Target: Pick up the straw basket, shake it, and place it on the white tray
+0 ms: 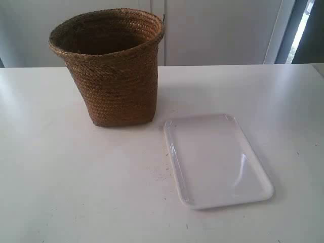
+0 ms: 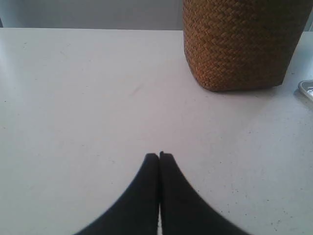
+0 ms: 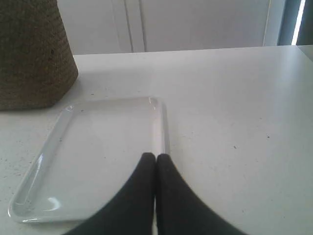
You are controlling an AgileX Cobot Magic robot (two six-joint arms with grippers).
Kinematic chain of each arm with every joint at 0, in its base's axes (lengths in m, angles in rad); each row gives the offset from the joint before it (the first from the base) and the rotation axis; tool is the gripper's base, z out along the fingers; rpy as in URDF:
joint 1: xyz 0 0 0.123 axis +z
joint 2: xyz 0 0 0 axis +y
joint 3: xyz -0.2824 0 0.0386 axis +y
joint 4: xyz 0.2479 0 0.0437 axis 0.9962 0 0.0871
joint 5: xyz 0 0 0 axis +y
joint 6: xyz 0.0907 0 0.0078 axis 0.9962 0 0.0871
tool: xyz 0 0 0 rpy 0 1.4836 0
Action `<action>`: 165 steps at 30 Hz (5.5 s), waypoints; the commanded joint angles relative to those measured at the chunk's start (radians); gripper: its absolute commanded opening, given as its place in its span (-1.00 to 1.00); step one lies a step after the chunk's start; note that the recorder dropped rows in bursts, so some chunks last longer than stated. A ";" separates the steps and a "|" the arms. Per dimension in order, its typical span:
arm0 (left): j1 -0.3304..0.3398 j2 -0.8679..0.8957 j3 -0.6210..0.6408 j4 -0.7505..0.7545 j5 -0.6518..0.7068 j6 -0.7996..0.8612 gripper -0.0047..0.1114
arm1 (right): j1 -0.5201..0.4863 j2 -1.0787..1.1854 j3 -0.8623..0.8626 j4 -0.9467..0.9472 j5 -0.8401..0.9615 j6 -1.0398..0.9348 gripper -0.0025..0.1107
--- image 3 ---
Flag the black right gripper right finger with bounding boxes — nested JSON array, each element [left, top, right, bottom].
[[156, 154, 244, 235]]

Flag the brown woven basket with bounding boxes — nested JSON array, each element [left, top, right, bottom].
[[0, 0, 78, 111]]

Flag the white rectangular plastic tray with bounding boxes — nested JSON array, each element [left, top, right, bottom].
[[8, 96, 167, 223]]

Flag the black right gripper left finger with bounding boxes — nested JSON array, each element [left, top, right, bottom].
[[66, 153, 156, 235]]

